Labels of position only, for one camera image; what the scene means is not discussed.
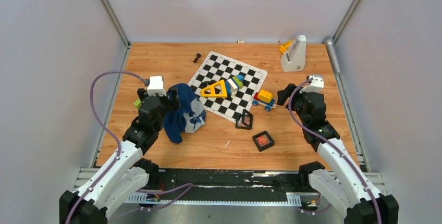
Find yellow triangle toy block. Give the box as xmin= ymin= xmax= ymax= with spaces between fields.
xmin=200 ymin=80 xmax=228 ymax=98

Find stacked coloured toy blocks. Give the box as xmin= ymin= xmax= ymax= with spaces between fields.
xmin=225 ymin=74 xmax=244 ymax=97

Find grey corner pipe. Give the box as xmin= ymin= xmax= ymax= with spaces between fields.
xmin=324 ymin=36 xmax=342 ymax=83

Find black chess piece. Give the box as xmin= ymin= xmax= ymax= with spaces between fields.
xmin=193 ymin=53 xmax=201 ymax=63

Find blue t-shirt garment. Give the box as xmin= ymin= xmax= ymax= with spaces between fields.
xmin=163 ymin=83 xmax=206 ymax=144

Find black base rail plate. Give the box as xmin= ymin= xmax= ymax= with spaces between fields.
xmin=143 ymin=169 xmax=319 ymax=203

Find white wedge stand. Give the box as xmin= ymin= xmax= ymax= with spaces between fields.
xmin=280 ymin=35 xmax=306 ymax=72

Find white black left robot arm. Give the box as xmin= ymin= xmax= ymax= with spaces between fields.
xmin=59 ymin=89 xmax=180 ymax=223

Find yellow blue toy car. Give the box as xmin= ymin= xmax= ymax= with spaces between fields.
xmin=252 ymin=90 xmax=277 ymax=111

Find black square display box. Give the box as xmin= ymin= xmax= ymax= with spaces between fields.
xmin=235 ymin=109 xmax=253 ymax=130

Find red leaf brooch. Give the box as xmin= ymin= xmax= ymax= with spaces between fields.
xmin=257 ymin=136 xmax=269 ymax=146

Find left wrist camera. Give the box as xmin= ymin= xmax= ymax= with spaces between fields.
xmin=147 ymin=76 xmax=166 ymax=96

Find orange plastic piece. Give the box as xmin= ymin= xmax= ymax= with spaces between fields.
xmin=279 ymin=39 xmax=294 ymax=54

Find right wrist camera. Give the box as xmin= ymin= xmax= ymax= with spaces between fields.
xmin=300 ymin=74 xmax=324 ymax=93

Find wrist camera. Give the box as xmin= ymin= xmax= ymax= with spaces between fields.
xmin=300 ymin=74 xmax=324 ymax=93
xmin=147 ymin=76 xmax=166 ymax=96

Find green toy block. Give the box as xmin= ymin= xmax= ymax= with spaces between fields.
xmin=133 ymin=99 xmax=142 ymax=108

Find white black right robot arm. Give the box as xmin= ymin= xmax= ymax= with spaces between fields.
xmin=277 ymin=83 xmax=399 ymax=223

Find black white chessboard mat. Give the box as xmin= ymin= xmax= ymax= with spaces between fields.
xmin=188 ymin=51 xmax=267 ymax=122

